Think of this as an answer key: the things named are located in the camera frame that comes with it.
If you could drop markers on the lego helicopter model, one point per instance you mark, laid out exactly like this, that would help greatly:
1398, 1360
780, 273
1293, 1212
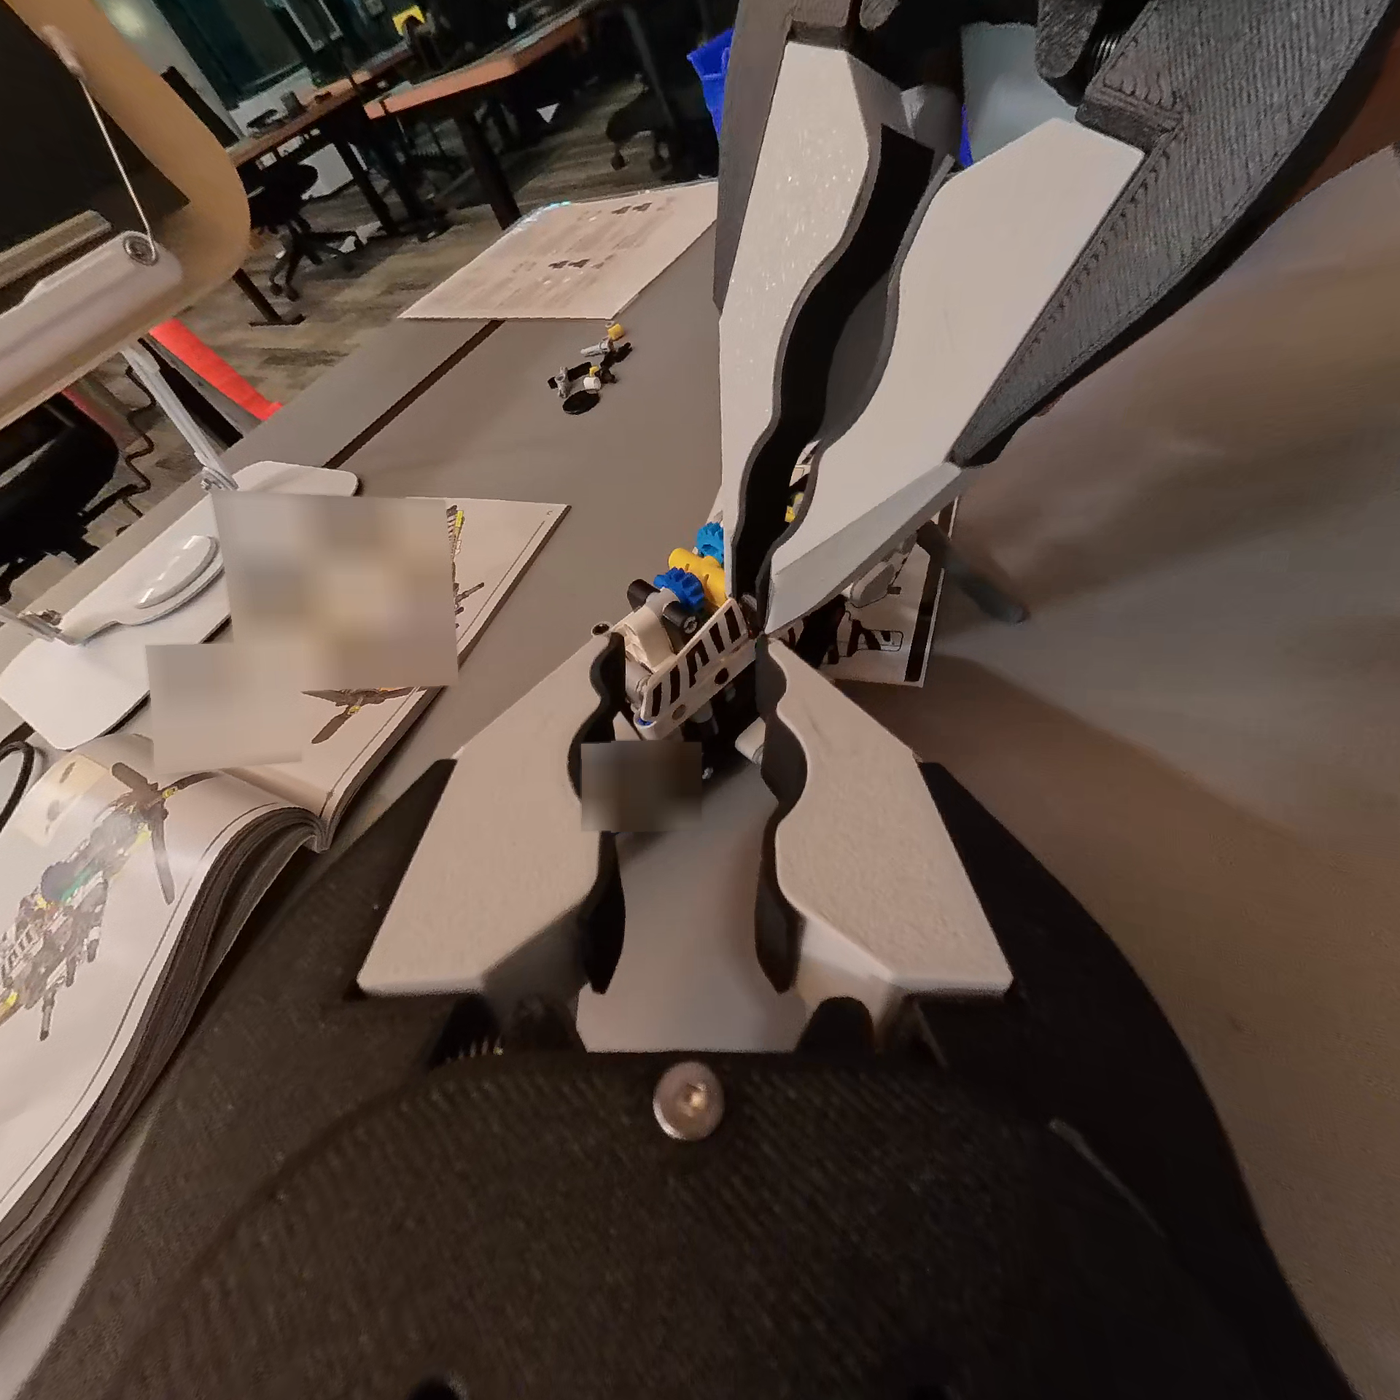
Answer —
700, 657

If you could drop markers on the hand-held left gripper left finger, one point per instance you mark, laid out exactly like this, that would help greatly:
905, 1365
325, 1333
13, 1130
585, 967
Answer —
481, 863

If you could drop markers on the open lego instruction booklet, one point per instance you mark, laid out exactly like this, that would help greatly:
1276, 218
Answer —
108, 930

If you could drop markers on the lego sticker sheet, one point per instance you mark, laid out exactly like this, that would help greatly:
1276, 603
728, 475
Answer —
913, 612

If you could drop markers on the grey lego rotor blade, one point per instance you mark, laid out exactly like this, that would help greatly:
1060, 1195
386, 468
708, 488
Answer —
983, 585

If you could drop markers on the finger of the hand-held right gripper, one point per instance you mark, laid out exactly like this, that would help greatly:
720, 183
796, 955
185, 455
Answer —
786, 273
983, 283

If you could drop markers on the white instruction sheet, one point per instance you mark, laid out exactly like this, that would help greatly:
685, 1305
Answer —
568, 257

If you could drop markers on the pile of small lego parts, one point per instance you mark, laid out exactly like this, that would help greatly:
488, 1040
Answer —
590, 372

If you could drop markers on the white desk stand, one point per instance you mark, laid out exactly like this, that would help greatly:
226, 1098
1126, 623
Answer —
273, 487

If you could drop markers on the red plastic strip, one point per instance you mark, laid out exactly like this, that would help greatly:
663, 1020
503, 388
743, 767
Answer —
218, 372

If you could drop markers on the blue plastic bin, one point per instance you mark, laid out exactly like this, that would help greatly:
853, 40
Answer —
710, 65

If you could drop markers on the long wooden desk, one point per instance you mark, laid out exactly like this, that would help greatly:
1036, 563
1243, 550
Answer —
481, 72

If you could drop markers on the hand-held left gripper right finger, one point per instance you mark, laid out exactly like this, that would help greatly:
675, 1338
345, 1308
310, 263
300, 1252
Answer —
875, 863

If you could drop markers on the black office chair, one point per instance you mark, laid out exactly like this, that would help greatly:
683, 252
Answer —
645, 120
295, 218
55, 492

